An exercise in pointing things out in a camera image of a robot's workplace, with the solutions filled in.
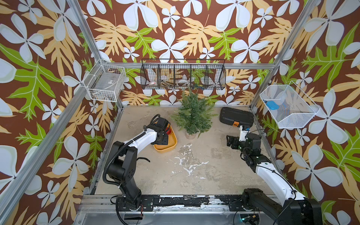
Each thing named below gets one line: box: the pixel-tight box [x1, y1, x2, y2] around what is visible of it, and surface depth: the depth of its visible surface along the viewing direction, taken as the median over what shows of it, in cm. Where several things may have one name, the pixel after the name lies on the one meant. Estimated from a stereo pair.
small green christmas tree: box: [171, 88, 219, 140], surface depth 82 cm
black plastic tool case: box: [219, 106, 255, 128], surface depth 107 cm
